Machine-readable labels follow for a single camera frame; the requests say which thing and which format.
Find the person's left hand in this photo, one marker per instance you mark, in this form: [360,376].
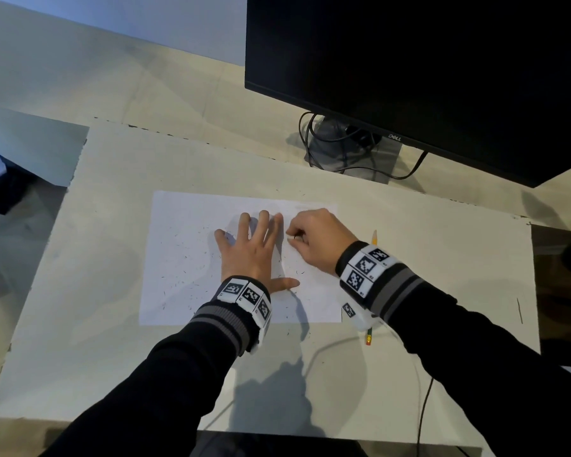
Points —
[250,259]

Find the person's right hand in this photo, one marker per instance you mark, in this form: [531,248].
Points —
[326,237]

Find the person's left little finger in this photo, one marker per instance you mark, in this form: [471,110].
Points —
[221,241]

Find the person's left thumb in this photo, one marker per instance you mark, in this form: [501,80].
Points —
[285,284]

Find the person's right thumb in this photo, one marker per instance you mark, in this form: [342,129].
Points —
[300,248]

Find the person's left middle finger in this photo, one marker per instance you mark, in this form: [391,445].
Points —
[261,227]

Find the white paper sheet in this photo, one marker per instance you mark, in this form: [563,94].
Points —
[185,266]

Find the person's left forearm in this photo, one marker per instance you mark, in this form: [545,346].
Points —
[171,385]

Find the person's right forearm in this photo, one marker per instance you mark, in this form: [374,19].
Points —
[476,371]

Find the white marker wristband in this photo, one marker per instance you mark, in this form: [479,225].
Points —
[364,268]
[247,295]

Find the yellow pencil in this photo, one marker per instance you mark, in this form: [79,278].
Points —
[369,335]

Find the grey monitor stand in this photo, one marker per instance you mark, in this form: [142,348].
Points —
[357,156]

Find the large white board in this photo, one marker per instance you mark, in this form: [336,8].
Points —
[100,290]

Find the black computer monitor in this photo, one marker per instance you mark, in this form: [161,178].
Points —
[409,57]

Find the dark box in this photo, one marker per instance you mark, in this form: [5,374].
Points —
[2,190]

